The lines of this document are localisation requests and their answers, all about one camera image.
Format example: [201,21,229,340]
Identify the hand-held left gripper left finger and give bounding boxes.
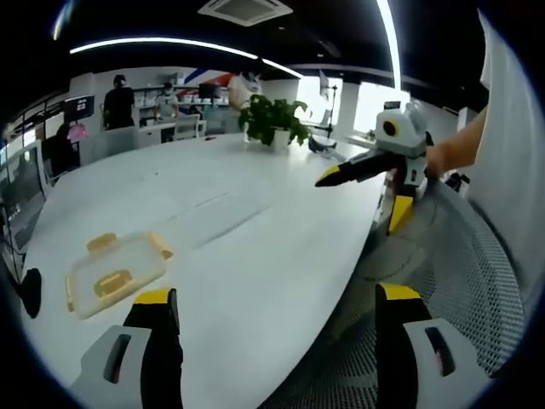
[70,288,185,409]

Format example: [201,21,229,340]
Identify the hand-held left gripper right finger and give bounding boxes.
[374,281,496,409]

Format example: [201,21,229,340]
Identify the clear box with yellow plastic buckles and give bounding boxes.
[64,231,175,320]

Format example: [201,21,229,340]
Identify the person's right hand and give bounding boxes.
[424,141,453,178]

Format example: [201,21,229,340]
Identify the dark object on table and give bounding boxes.
[307,133,338,155]

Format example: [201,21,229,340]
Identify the black tripod stand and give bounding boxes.
[318,70,342,138]

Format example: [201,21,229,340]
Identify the grey mesh office chair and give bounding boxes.
[259,181,528,409]

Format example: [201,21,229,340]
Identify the long ceiling light strip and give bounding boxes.
[376,0,404,91]
[69,37,304,79]

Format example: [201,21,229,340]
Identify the green potted plant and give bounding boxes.
[237,94,313,152]

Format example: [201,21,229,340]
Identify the person's white shirt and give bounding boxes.
[464,9,545,302]

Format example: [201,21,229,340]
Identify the small black object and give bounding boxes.
[20,267,43,320]

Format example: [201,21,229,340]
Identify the small black monitor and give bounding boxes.
[198,83,223,101]

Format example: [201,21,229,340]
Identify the white office chair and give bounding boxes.
[171,112,208,142]

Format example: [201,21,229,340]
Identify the square ceiling air vent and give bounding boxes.
[197,0,294,27]

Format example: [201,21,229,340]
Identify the glass desk partition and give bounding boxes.
[0,139,49,261]

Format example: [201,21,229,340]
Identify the black monitor screen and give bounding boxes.
[63,94,96,124]

